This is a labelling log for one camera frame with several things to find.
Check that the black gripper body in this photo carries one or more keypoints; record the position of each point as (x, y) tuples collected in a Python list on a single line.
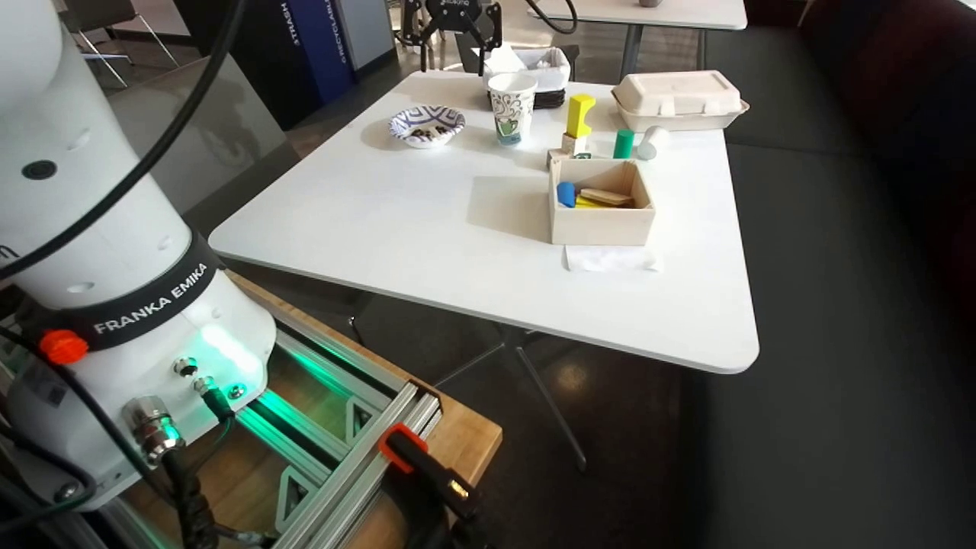
[(461, 12)]

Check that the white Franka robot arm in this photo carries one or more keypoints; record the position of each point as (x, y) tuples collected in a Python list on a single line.
[(101, 201)]

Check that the black white patterned bowl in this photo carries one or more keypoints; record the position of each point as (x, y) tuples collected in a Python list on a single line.
[(429, 127)]

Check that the white square dish black base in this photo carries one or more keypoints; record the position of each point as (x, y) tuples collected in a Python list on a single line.
[(545, 70)]

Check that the patterned paper cup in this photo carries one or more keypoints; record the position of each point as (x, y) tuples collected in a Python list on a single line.
[(511, 108)]

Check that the tall yellow block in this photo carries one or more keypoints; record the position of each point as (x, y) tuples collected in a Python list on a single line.
[(581, 113)]

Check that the dark blue panel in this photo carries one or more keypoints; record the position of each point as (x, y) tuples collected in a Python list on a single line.
[(306, 50)]

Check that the small plain wooden block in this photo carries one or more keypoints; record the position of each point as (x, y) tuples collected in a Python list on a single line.
[(568, 151)]

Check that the blue block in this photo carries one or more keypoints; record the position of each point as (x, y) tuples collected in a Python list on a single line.
[(568, 194)]

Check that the green cylinder block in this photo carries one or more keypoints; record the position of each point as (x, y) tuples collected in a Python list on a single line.
[(623, 145)]

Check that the white side table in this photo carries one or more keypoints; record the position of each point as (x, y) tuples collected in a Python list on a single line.
[(652, 10)]

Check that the wooden cylinder block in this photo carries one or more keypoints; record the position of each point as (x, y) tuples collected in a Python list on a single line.
[(608, 195)]

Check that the white clamshell takeout box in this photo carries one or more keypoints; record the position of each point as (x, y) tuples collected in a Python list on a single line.
[(677, 99)]

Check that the light wooden box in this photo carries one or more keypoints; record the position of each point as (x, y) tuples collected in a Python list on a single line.
[(598, 223)]

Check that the white paper napkin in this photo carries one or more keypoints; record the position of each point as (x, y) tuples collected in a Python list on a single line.
[(610, 256)]

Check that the black table legs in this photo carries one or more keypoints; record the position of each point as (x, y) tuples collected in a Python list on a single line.
[(528, 377)]

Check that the dark upholstered bench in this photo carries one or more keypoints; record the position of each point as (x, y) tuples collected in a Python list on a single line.
[(854, 253)]

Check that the red black clamp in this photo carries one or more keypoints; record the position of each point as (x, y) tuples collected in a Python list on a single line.
[(422, 467)]

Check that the aluminium profile frame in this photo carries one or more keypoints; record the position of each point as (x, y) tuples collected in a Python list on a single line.
[(347, 447)]

